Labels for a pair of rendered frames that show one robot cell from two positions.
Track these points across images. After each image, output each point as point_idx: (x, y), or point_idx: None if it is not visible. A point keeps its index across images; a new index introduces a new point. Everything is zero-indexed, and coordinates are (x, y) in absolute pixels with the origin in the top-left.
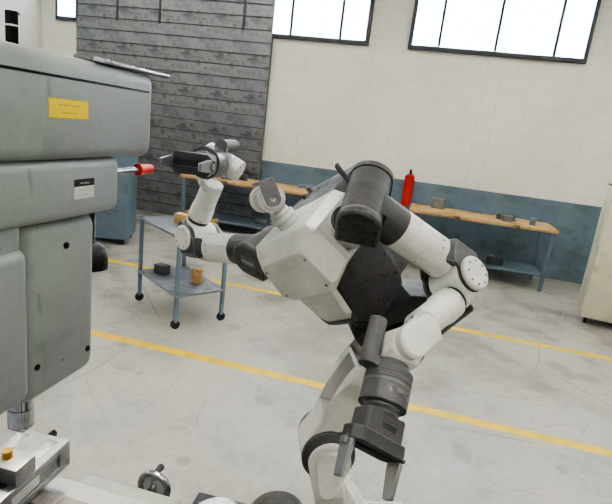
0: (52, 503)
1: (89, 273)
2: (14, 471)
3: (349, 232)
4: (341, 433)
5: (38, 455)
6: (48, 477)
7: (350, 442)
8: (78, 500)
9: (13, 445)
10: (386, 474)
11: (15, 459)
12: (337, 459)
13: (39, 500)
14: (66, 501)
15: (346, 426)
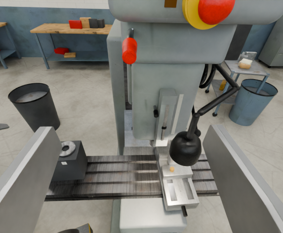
0: (152, 186)
1: (132, 94)
2: (162, 165)
3: None
4: None
5: (169, 188)
6: (163, 193)
7: None
8: (144, 191)
9: (185, 189)
10: None
11: (167, 170)
12: (4, 126)
13: (158, 185)
14: (148, 189)
15: None
